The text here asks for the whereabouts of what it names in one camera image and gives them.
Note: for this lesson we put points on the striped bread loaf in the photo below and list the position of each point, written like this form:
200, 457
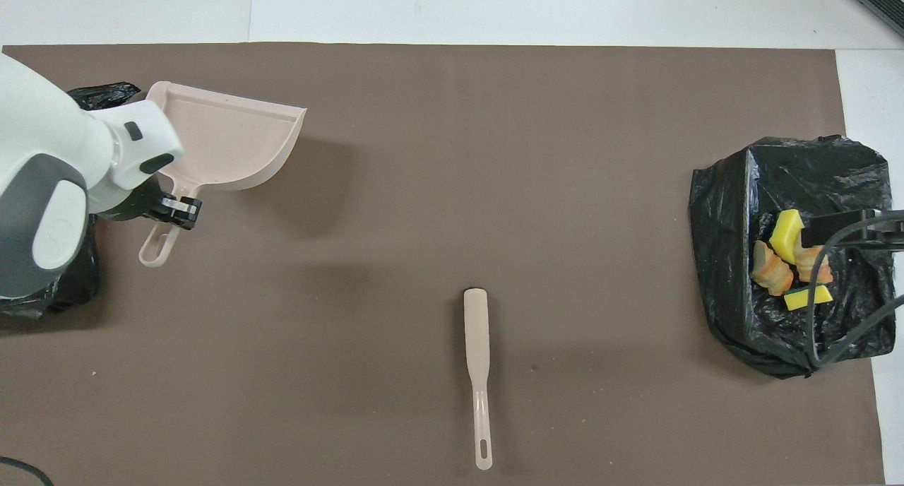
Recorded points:
809, 267

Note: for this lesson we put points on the black plastic trash bag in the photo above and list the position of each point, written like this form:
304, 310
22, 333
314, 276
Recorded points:
78, 281
847, 175

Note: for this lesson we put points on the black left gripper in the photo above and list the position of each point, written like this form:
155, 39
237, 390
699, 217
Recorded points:
134, 203

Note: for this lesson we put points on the beige hand brush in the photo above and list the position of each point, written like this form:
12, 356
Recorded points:
477, 330

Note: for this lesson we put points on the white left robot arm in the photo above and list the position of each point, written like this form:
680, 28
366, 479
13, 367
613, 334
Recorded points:
49, 161

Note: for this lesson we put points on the large striped croissant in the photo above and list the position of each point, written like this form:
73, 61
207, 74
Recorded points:
772, 270

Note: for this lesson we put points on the beige plastic dustpan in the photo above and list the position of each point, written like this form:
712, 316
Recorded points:
226, 140

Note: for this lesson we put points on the notched yellow green sponge piece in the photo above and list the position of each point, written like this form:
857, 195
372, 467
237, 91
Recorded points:
786, 235

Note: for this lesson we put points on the brown paper table mat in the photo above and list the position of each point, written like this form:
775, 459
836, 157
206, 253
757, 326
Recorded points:
424, 189

